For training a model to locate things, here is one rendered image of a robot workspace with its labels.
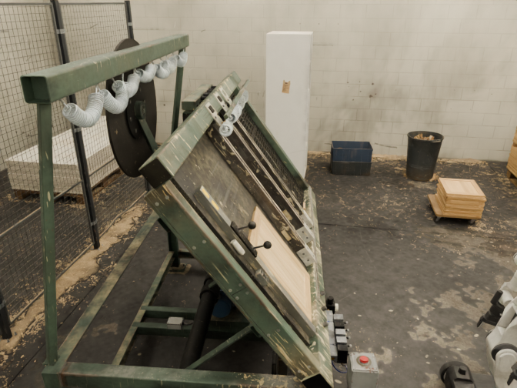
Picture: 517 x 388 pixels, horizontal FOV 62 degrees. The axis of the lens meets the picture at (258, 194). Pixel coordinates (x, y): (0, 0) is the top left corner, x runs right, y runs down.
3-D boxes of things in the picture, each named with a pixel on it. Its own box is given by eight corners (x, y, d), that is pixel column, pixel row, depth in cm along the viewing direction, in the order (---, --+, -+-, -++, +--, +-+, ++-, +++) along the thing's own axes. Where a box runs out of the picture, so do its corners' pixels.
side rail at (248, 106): (298, 194, 392) (308, 188, 389) (225, 92, 360) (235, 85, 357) (298, 190, 399) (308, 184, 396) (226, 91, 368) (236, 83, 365)
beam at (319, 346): (314, 398, 202) (334, 389, 199) (299, 381, 199) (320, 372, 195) (305, 200, 403) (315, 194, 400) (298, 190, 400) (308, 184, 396)
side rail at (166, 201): (299, 381, 199) (320, 372, 196) (142, 198, 167) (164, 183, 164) (299, 371, 204) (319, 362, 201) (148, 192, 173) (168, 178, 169)
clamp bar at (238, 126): (305, 232, 320) (333, 215, 313) (206, 98, 286) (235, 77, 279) (305, 225, 329) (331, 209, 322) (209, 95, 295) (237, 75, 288)
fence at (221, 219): (309, 337, 220) (315, 334, 219) (192, 194, 193) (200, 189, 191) (308, 330, 224) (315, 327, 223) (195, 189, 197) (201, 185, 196)
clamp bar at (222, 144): (306, 268, 276) (339, 250, 269) (190, 115, 242) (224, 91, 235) (306, 259, 285) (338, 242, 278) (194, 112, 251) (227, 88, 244)
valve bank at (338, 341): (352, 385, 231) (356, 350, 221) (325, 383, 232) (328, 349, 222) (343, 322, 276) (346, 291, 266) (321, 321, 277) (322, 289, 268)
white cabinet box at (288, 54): (303, 181, 645) (310, 34, 562) (265, 178, 654) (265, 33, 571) (306, 167, 700) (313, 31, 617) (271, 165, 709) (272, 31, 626)
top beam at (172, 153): (154, 190, 165) (174, 177, 162) (137, 170, 162) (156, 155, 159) (231, 87, 366) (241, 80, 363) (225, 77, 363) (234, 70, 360)
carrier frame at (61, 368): (318, 499, 232) (328, 385, 199) (68, 479, 242) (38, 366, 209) (308, 269, 432) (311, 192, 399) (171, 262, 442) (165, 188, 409)
